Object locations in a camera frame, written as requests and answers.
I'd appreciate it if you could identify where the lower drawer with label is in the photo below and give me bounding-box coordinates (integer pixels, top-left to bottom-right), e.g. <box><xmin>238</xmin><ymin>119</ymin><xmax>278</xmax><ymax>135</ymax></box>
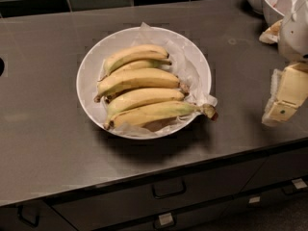
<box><xmin>95</xmin><ymin>199</ymin><xmax>230</xmax><ymax>231</ymax></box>

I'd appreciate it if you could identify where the lower right drawer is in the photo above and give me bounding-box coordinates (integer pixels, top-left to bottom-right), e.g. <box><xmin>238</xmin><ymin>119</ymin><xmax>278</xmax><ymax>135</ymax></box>
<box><xmin>221</xmin><ymin>176</ymin><xmax>308</xmax><ymax>217</ymax></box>

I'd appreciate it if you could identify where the left drawer with handle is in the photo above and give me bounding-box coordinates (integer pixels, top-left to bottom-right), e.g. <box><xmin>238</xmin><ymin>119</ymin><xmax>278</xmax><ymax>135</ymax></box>
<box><xmin>0</xmin><ymin>200</ymin><xmax>76</xmax><ymax>231</ymax></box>

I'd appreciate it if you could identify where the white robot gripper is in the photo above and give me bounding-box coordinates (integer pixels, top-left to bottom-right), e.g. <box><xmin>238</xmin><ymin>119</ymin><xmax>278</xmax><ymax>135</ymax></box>
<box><xmin>259</xmin><ymin>0</ymin><xmax>308</xmax><ymax>126</ymax></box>

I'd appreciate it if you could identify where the top back banana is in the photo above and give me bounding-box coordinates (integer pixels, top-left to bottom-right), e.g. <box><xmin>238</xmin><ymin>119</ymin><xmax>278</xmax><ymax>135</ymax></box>
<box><xmin>103</xmin><ymin>44</ymin><xmax>169</xmax><ymax>76</ymax></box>

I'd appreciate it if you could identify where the drawer with handle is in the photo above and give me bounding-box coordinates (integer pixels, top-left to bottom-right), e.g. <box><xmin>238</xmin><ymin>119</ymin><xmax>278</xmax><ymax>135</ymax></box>
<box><xmin>244</xmin><ymin>147</ymin><xmax>308</xmax><ymax>191</ymax></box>
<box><xmin>54</xmin><ymin>159</ymin><xmax>263</xmax><ymax>231</ymax></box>
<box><xmin>0</xmin><ymin>200</ymin><xmax>76</xmax><ymax>231</ymax></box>

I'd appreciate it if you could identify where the middle drawer with handle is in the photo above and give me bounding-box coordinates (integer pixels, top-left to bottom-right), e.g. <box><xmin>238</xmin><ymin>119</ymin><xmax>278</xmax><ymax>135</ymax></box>
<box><xmin>54</xmin><ymin>159</ymin><xmax>263</xmax><ymax>231</ymax></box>

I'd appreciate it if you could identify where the front banana with stem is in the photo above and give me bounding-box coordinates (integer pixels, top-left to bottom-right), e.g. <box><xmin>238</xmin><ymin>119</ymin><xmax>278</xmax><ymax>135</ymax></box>
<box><xmin>104</xmin><ymin>101</ymin><xmax>218</xmax><ymax>129</ymax></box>

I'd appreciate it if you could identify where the right drawer with handle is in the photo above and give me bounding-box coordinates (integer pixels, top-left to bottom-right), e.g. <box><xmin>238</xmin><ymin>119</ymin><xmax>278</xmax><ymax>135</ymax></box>
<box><xmin>244</xmin><ymin>147</ymin><xmax>308</xmax><ymax>191</ymax></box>

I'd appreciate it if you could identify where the large white bowl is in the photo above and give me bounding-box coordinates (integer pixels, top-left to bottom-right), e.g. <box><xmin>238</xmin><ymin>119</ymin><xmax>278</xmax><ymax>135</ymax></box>
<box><xmin>75</xmin><ymin>26</ymin><xmax>213</xmax><ymax>141</ymax></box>

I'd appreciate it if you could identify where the white paper liner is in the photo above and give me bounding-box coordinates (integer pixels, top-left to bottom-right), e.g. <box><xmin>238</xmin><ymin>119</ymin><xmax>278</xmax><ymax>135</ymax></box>
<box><xmin>96</xmin><ymin>23</ymin><xmax>218</xmax><ymax>140</ymax></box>

